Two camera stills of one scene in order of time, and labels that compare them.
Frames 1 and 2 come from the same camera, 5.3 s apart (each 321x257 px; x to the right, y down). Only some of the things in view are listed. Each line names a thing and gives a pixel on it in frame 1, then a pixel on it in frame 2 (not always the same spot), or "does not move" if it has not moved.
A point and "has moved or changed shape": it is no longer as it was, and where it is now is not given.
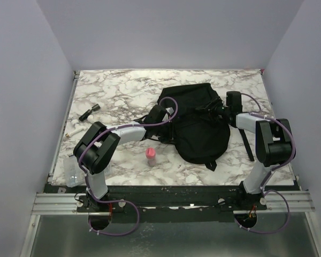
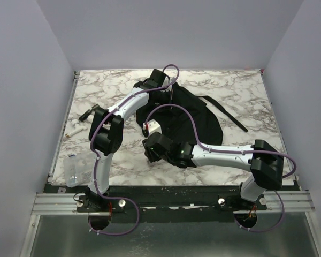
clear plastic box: x=74 y=173 does not move
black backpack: x=198 y=137 has moved or changed shape
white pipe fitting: x=76 y=127 does not move
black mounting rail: x=172 y=204 does not move
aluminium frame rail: x=56 y=203 does not move
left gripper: x=172 y=135 -> x=169 y=95
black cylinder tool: x=84 y=116 does not move
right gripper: x=215 y=103 -> x=152 y=158
